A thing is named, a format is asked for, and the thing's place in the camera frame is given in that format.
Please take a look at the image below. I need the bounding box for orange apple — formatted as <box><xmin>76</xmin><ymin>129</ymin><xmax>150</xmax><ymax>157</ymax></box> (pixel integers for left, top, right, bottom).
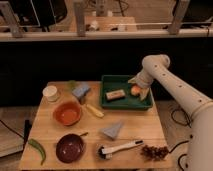
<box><xmin>130</xmin><ymin>85</ymin><xmax>141</xmax><ymax>96</ymax></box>

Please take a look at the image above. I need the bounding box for green plastic tray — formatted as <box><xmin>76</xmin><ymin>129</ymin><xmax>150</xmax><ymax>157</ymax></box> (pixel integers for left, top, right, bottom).
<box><xmin>99</xmin><ymin>75</ymin><xmax>153</xmax><ymax>110</ymax></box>

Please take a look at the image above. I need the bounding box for yellow banana toy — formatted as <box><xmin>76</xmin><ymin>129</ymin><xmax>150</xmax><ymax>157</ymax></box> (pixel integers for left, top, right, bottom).
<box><xmin>86</xmin><ymin>104</ymin><xmax>104</xmax><ymax>118</ymax></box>

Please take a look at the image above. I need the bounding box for white cup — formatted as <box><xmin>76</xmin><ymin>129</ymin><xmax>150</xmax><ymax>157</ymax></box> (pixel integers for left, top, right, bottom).
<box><xmin>42</xmin><ymin>85</ymin><xmax>59</xmax><ymax>102</ymax></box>

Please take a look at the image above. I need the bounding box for black cable on floor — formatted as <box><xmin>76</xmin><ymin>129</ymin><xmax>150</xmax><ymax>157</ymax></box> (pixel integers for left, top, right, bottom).
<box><xmin>168</xmin><ymin>106</ymin><xmax>193</xmax><ymax>171</ymax></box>

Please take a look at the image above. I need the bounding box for blue grey cloth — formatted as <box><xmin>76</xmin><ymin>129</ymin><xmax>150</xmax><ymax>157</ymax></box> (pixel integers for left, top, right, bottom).
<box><xmin>72</xmin><ymin>83</ymin><xmax>90</xmax><ymax>99</ymax></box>

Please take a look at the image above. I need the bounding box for white handled brush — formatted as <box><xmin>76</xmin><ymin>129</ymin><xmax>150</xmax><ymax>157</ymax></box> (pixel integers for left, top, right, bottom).
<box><xmin>98</xmin><ymin>140</ymin><xmax>144</xmax><ymax>159</ymax></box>

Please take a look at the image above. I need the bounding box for metal frame rail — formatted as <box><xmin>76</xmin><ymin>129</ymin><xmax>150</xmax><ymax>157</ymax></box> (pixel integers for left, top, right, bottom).
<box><xmin>0</xmin><ymin>0</ymin><xmax>213</xmax><ymax>42</ymax></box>

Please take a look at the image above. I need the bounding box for orange bowl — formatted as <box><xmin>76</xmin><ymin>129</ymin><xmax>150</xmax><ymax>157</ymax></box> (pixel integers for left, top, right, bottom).
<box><xmin>53</xmin><ymin>101</ymin><xmax>82</xmax><ymax>126</ymax></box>

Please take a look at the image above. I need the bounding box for brown dried bunch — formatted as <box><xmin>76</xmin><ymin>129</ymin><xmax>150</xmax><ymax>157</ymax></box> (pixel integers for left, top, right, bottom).
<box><xmin>141</xmin><ymin>145</ymin><xmax>169</xmax><ymax>161</ymax></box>

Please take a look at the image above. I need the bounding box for dark purple bowl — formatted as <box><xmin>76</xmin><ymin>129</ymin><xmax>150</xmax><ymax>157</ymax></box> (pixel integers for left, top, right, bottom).
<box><xmin>56</xmin><ymin>134</ymin><xmax>85</xmax><ymax>163</ymax></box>

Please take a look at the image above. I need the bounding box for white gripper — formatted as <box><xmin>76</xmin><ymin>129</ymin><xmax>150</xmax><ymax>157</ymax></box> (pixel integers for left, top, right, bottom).
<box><xmin>128</xmin><ymin>69</ymin><xmax>154</xmax><ymax>101</ymax></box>

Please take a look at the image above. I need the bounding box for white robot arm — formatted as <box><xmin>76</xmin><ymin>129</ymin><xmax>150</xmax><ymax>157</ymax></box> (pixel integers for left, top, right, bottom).
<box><xmin>129</xmin><ymin>54</ymin><xmax>213</xmax><ymax>171</ymax></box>

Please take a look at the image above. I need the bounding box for tan sponge block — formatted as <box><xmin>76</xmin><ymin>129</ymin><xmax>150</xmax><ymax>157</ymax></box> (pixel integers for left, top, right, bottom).
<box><xmin>106</xmin><ymin>89</ymin><xmax>126</xmax><ymax>101</ymax></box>

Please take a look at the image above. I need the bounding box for green chili pepper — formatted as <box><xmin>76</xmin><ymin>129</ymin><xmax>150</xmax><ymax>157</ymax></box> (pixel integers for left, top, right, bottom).
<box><xmin>28</xmin><ymin>139</ymin><xmax>46</xmax><ymax>165</ymax></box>

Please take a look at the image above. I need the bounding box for grey triangular cloth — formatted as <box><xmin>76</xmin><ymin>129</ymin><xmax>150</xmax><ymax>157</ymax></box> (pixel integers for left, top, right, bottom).
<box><xmin>100</xmin><ymin>122</ymin><xmax>123</xmax><ymax>140</ymax></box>

